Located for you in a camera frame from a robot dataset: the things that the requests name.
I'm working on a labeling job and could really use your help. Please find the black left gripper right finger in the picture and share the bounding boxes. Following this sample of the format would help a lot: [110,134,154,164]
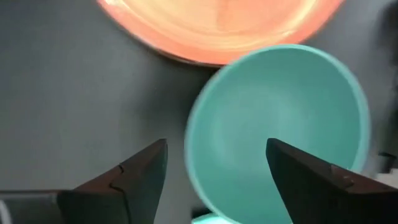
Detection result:
[266,138,398,224]

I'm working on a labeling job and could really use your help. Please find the orange glazed ceramic plate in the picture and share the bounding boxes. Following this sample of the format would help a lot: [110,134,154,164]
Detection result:
[96,0,345,67]

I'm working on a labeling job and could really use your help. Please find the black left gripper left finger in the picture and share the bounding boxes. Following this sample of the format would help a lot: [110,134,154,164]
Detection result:
[57,138,169,224]

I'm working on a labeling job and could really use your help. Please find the teal ceramic bowl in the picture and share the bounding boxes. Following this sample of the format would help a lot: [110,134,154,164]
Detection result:
[183,44,371,224]

